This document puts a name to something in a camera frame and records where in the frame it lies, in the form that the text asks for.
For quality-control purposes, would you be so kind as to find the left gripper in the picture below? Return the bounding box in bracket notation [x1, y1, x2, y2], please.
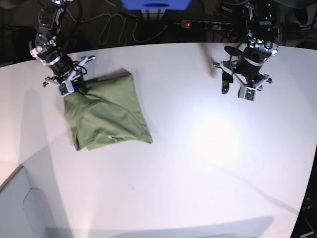
[212, 54, 272, 101]

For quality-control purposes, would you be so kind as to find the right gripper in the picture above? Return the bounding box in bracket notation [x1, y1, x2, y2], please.
[30, 46, 95, 96]

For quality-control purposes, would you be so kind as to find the green T-shirt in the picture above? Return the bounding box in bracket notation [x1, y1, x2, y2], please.
[64, 69, 153, 151]

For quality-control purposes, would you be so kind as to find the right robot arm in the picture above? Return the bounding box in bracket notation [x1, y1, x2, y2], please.
[29, 0, 95, 97]

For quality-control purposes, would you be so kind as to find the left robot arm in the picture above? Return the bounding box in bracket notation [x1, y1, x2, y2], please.
[213, 0, 279, 101]

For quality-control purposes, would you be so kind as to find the black power strip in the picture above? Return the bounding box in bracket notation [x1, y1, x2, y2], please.
[175, 20, 233, 32]

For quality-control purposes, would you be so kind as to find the blue plastic box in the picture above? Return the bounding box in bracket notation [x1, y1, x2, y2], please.
[121, 0, 191, 10]

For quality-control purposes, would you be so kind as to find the grey panel at table corner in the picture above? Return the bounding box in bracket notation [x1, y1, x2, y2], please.
[0, 166, 55, 238]

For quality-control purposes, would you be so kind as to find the grey cable on floor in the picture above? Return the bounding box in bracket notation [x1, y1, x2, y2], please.
[79, 13, 169, 45]

